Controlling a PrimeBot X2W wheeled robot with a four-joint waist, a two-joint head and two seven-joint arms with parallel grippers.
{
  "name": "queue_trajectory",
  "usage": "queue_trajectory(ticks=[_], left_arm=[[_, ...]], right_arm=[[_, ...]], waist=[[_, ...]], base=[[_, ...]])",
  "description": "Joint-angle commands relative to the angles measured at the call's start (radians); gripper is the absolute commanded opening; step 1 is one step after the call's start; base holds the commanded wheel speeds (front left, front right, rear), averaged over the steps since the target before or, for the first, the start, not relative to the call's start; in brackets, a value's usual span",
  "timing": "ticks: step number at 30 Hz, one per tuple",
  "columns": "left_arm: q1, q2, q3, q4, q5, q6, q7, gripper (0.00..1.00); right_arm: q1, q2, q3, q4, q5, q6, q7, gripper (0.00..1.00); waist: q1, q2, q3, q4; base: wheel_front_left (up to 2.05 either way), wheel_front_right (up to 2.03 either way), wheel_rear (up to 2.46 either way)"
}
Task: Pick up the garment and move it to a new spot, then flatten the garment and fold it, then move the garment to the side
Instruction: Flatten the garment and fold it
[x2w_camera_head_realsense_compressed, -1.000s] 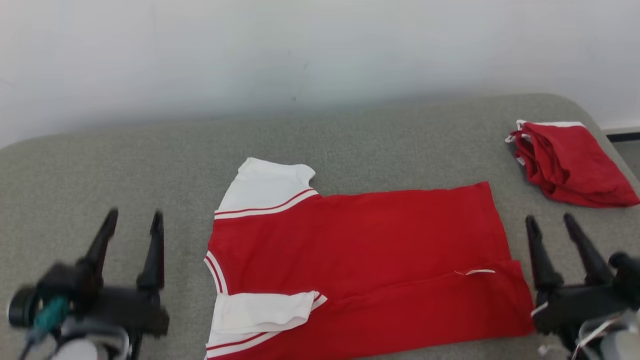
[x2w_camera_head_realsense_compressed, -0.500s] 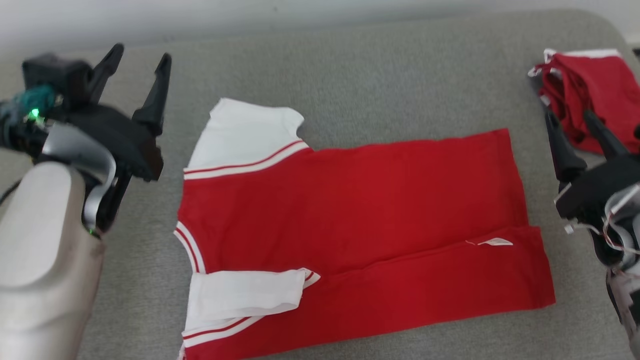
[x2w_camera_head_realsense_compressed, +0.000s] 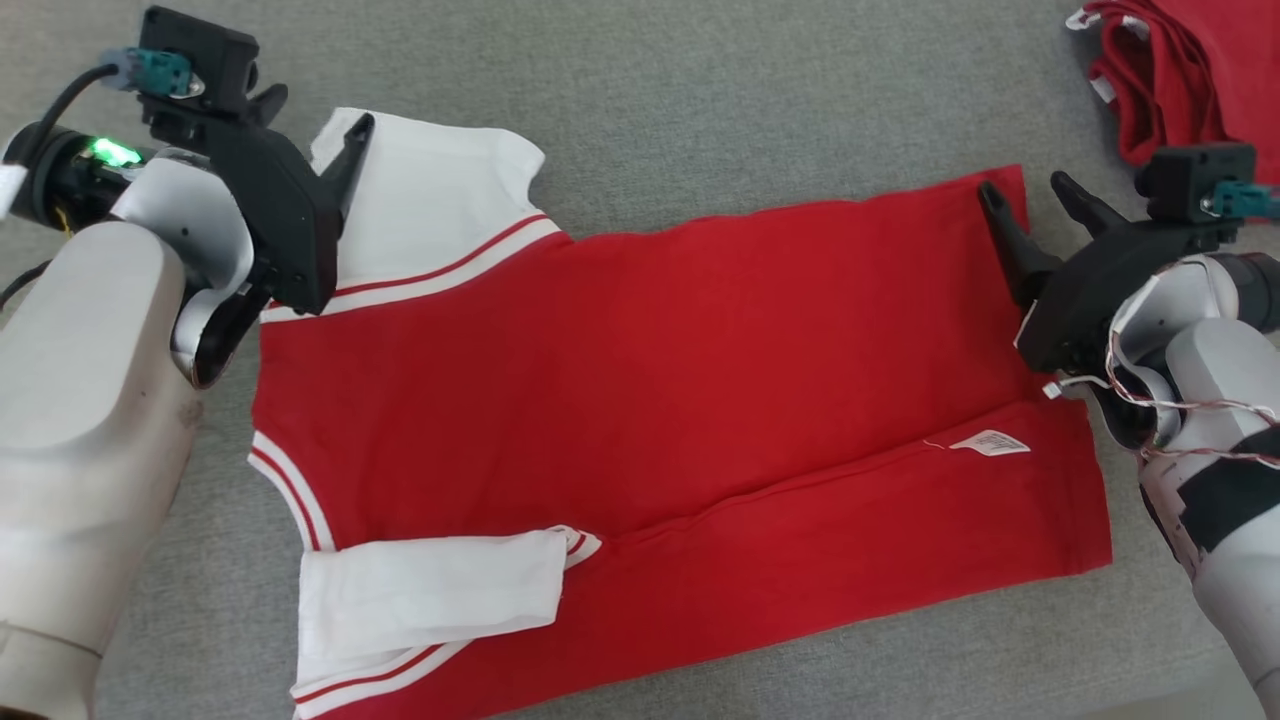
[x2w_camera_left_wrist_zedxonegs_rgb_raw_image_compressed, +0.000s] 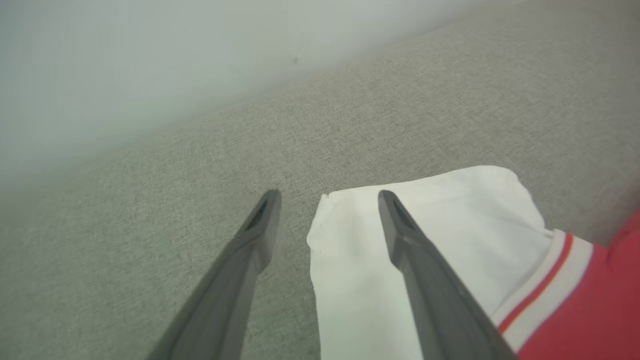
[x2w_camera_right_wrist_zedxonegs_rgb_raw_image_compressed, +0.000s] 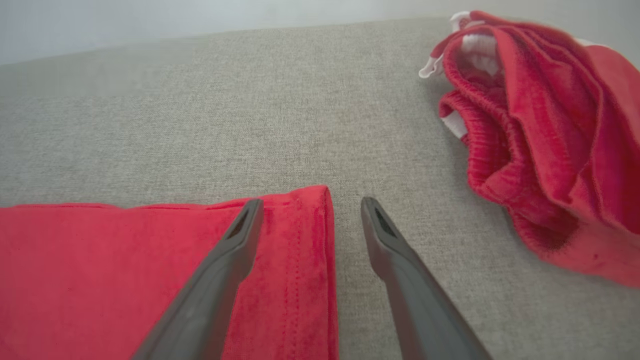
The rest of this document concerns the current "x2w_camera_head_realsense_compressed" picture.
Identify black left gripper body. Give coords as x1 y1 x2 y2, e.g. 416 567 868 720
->
150 95 347 317

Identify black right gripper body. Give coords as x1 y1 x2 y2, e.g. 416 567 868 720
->
1014 215 1247 377

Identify folded plain red garment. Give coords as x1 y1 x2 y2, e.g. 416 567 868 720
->
1065 0 1280 187

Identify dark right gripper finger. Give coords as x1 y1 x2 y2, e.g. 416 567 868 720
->
977 181 1064 307
1049 171 1137 239

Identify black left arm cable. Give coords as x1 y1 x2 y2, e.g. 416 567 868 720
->
0 50 193 311

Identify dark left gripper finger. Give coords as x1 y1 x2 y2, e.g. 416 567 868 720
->
314 112 377 219

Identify red shirt with white sleeves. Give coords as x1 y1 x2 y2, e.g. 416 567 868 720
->
247 107 1114 720

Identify thin right arm wires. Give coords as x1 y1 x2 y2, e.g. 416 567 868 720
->
1040 275 1280 473

